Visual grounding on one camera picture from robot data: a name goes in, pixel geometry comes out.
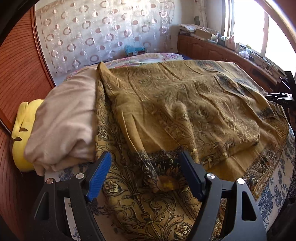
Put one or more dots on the floral printed cloth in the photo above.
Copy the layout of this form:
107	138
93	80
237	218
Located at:
187	27

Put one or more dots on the floral window curtain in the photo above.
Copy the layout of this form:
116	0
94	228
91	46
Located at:
204	14

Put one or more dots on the black tripod stand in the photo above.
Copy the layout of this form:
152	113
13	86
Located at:
285	92

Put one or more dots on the folded beige garment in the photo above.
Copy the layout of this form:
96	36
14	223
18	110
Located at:
62	120

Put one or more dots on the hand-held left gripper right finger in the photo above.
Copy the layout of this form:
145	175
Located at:
192	176

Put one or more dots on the long wooden cabinet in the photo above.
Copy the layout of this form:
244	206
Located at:
208	51

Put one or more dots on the cardboard box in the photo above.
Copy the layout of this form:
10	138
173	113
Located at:
204	34

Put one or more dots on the yellow plush toy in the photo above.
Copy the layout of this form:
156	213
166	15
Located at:
22	115

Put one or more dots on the small blue toy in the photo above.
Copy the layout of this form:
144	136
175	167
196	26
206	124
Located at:
135	49

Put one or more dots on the wood-framed window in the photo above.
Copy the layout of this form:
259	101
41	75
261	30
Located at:
249	23

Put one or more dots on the navy blue bedspread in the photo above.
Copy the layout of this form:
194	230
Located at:
185	55

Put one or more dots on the crumpled white tissue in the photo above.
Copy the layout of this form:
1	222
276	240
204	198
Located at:
244	54

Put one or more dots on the golden patterned garment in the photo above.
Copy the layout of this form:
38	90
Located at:
173	104

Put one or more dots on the slatted wooden wardrobe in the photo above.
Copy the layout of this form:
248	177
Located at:
18	69

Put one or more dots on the sheer circle-pattern curtain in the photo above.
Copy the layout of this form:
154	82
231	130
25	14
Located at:
104	27

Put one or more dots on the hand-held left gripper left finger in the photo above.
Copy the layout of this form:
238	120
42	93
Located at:
98	176

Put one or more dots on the floral pink blanket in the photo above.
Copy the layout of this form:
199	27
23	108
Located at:
143	58

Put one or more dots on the blue floral bed sheet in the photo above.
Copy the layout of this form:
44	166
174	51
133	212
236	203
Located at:
275	199

